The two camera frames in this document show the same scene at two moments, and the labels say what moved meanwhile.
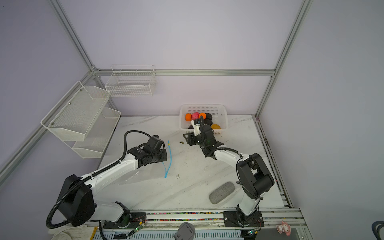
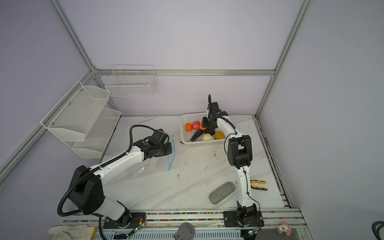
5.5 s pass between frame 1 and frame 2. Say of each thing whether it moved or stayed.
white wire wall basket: stayed
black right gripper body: moved
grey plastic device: stayed
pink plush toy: stayed
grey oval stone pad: stayed
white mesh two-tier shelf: stayed
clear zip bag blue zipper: moved
